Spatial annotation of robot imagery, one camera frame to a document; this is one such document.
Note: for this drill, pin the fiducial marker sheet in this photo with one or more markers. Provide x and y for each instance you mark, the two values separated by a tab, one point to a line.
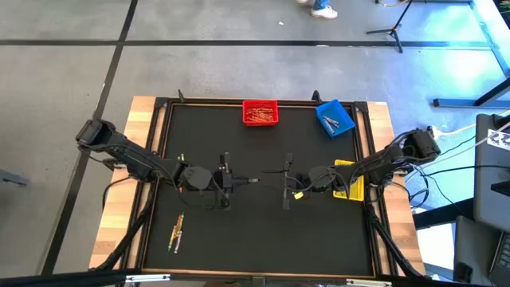
500	139

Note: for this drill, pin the yellow tag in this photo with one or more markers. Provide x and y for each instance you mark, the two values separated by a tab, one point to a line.
299	195

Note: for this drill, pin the grey floor object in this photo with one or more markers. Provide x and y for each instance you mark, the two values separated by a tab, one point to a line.
12	177

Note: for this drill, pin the blue plastic basket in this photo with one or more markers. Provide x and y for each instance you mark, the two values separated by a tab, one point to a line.
344	119

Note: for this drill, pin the black table mat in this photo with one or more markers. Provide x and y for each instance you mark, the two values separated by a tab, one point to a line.
255	239

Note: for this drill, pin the laptop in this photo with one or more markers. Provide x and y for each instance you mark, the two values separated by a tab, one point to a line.
503	259

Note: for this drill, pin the yellow plastic basket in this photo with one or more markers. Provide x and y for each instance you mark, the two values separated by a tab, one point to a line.
356	193

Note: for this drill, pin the yellow crayon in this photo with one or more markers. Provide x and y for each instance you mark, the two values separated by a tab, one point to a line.
172	238

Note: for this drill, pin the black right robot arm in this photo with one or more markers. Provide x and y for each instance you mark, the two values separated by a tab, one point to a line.
382	159

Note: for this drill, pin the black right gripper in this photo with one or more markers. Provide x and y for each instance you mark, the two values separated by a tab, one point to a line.
288	181

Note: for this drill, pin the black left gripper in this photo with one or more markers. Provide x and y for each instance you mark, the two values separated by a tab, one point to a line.
225	179

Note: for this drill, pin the red plastic basket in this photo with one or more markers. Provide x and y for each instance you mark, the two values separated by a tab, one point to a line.
247	104

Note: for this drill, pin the metal stand frame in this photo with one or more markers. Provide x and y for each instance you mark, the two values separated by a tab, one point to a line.
458	103

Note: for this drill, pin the black tripod stand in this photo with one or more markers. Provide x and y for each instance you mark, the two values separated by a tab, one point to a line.
394	29

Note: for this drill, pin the black front frame bar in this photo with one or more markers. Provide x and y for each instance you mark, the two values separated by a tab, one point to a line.
60	280

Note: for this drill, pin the white power strip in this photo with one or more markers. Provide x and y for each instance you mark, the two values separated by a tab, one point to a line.
432	132

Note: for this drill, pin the grey desk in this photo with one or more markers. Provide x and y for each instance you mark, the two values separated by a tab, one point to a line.
490	187

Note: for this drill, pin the silver metal bracket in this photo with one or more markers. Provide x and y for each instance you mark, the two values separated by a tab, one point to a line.
368	282
147	278

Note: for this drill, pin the person's leg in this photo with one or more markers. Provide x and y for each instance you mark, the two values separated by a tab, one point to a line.
320	4

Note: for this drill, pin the black table frame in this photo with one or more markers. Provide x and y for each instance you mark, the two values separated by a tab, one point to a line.
215	100

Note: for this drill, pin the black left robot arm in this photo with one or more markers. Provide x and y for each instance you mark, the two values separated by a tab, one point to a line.
131	155

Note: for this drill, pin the black corner post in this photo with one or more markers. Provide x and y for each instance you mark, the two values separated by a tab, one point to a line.
181	97
316	97

